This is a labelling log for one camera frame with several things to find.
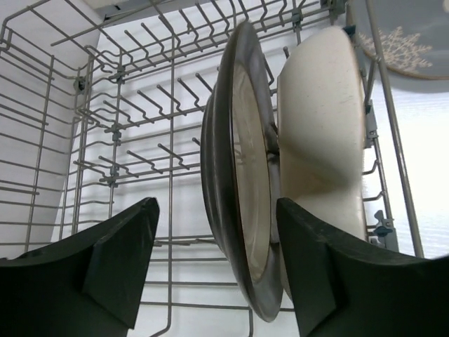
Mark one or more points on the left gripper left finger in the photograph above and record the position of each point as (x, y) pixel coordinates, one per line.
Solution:
(90, 281)

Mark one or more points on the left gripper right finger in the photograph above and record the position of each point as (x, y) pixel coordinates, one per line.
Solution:
(343, 286)

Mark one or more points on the cream plate with metallic rim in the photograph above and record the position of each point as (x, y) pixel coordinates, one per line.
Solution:
(239, 157)

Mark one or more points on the cream three-section divided plate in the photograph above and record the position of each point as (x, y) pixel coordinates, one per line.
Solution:
(321, 130)

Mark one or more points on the grey plate with deer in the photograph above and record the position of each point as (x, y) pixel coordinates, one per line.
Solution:
(414, 37)

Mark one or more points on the grey wire dish rack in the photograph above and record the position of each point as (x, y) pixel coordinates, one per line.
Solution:
(101, 104)

